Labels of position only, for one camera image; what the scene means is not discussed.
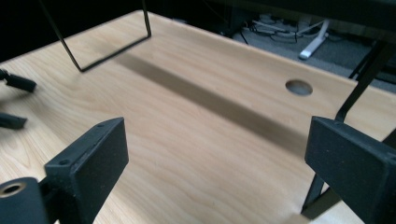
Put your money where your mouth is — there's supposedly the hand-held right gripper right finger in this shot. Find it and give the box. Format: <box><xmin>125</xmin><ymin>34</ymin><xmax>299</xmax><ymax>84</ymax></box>
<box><xmin>304</xmin><ymin>116</ymin><xmax>396</xmax><ymax>224</ymax></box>

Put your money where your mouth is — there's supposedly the black low shelf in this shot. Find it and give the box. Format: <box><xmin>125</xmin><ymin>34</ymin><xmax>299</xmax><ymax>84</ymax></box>
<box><xmin>38</xmin><ymin>0</ymin><xmax>396</xmax><ymax>220</ymax></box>

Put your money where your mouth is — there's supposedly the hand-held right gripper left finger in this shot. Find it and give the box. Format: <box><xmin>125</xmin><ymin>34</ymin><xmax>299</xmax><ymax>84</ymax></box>
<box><xmin>44</xmin><ymin>117</ymin><xmax>130</xmax><ymax>224</ymax></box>

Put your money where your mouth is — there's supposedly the white metal stand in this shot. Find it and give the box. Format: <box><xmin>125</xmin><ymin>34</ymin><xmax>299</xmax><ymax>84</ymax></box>
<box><xmin>298</xmin><ymin>19</ymin><xmax>331</xmax><ymax>61</ymax></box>

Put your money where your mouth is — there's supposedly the bundle of floor cables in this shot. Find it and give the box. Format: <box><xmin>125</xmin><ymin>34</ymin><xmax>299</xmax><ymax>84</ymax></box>
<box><xmin>246</xmin><ymin>13</ymin><xmax>325</xmax><ymax>43</ymax></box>

